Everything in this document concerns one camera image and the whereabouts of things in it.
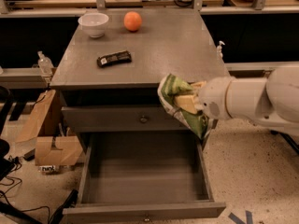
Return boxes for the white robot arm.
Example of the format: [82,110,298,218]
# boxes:
[174,65,299,135]

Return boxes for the grey middle drawer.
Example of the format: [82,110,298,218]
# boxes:
[62,105,188,133]

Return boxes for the blue floor tape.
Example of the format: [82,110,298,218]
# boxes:
[228,210,254,224]

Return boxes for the black stand leg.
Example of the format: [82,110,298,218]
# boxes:
[270,130,299,155]

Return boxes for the clear plastic bottle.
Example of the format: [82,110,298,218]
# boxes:
[37,51,53,75]

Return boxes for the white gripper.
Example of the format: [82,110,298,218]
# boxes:
[174,77,234,119]

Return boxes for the black floor cables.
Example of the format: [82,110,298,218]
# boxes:
[0,154,52,224]

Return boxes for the green jalapeno chip bag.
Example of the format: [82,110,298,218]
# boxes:
[157,74,212,141]

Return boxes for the brown cardboard box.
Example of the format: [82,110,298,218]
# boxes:
[16,90,82,166]

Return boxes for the grey drawer cabinet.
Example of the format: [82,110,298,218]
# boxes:
[50,8,234,151]

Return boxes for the open grey bottom drawer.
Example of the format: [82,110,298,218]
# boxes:
[64,131,226,224]

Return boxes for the black snack bar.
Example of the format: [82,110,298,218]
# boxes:
[97,50,132,68]

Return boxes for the white pump bottle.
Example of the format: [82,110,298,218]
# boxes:
[216,40,225,58]

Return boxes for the white bowl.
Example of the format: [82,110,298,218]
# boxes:
[78,12,109,38]

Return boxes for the orange fruit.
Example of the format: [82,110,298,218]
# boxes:
[123,11,142,32]

